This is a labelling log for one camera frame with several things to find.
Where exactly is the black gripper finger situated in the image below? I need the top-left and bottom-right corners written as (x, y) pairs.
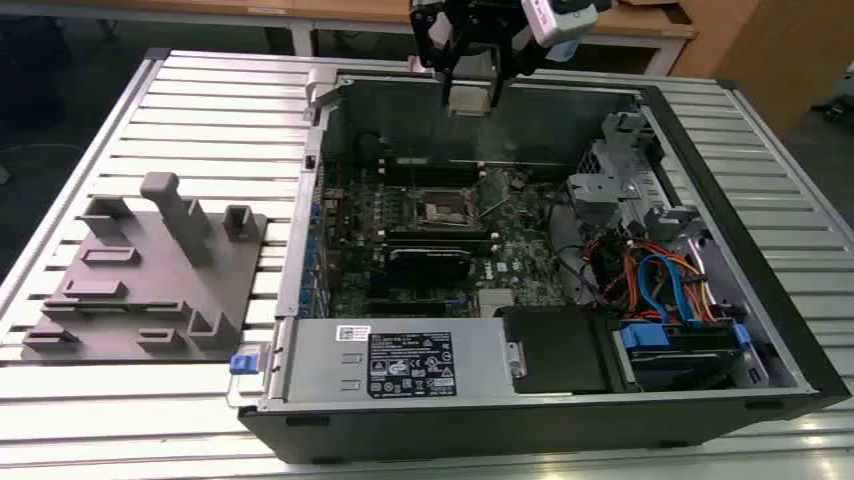
top-left (432, 28), bottom-right (472, 108)
top-left (489, 43), bottom-right (513, 109)

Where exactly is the silver CPU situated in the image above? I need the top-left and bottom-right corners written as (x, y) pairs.
top-left (446, 87), bottom-right (486, 117)

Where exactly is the black RAM slot bank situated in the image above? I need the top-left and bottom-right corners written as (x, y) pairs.
top-left (382, 228), bottom-right (505, 254)
top-left (380, 155), bottom-right (488, 186)

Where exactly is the CPU socket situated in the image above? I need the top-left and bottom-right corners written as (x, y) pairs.
top-left (410, 185), bottom-right (492, 235)

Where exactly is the black drive bay cover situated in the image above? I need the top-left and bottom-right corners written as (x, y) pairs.
top-left (496, 304), bottom-right (633, 396)

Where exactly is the grey case latch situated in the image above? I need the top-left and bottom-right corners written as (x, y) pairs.
top-left (302, 68), bottom-right (342, 121)

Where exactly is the white framed wooden desk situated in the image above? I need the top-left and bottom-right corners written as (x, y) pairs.
top-left (0, 0), bottom-right (298, 36)
top-left (285, 0), bottom-right (700, 77)

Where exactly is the grey metal drive cage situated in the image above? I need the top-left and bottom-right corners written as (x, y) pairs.
top-left (565, 112), bottom-right (708, 241)

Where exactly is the green motherboard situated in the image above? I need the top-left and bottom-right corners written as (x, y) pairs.
top-left (317, 162), bottom-right (592, 321)

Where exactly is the graphics card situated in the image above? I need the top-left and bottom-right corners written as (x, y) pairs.
top-left (385, 245), bottom-right (473, 285)

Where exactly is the wooden cabinet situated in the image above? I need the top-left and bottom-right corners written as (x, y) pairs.
top-left (672, 0), bottom-right (854, 136)

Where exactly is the hard disk in blue carrier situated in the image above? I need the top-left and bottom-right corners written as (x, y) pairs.
top-left (616, 319), bottom-right (753, 394)

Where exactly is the silver power supply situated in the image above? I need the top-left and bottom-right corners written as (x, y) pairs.
top-left (262, 317), bottom-right (518, 401)

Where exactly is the grey parts rack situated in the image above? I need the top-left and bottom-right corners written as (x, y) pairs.
top-left (18, 171), bottom-right (269, 362)

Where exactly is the black PC case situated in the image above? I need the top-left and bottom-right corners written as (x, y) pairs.
top-left (236, 68), bottom-right (852, 466)

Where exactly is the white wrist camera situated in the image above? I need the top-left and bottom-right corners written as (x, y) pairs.
top-left (517, 0), bottom-right (600, 50)

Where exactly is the red wire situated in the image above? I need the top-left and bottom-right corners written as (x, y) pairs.
top-left (580, 238), bottom-right (628, 301)

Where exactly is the blue wire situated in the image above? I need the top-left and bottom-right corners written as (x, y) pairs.
top-left (635, 254), bottom-right (703, 329)

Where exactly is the orange wire bundle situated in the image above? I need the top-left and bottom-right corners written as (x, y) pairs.
top-left (597, 239), bottom-right (733, 326)

